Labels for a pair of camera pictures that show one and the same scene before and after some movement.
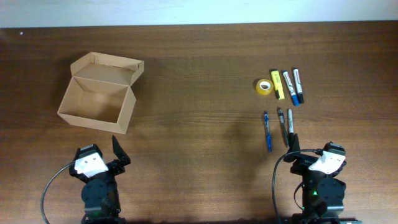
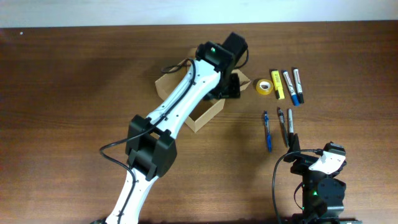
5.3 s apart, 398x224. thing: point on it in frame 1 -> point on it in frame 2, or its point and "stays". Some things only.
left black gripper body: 115,166 -> 229,90
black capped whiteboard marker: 298,85 stays
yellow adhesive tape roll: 264,86 stays
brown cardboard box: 101,93 -> 210,109
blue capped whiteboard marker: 294,96 stays
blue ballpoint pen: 268,137 stays
